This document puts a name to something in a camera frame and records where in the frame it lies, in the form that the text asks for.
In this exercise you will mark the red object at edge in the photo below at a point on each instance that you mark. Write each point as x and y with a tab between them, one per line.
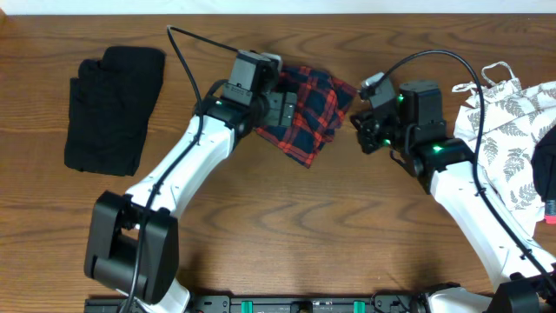
550	212

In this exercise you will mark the red navy plaid shirt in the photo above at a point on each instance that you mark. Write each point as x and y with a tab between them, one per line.
323	102

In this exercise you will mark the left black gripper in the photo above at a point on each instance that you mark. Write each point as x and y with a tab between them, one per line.
273	116

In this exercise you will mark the white fern print cloth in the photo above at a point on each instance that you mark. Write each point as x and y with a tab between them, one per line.
516	119

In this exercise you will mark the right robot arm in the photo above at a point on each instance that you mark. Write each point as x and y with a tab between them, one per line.
409	121

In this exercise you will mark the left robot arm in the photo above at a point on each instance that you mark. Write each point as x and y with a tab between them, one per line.
133	244

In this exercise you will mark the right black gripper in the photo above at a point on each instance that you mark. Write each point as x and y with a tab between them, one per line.
366	130

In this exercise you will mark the dark navy garment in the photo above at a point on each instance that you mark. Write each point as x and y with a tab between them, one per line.
543	164

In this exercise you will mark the black folded garment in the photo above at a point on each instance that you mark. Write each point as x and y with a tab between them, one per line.
110	103

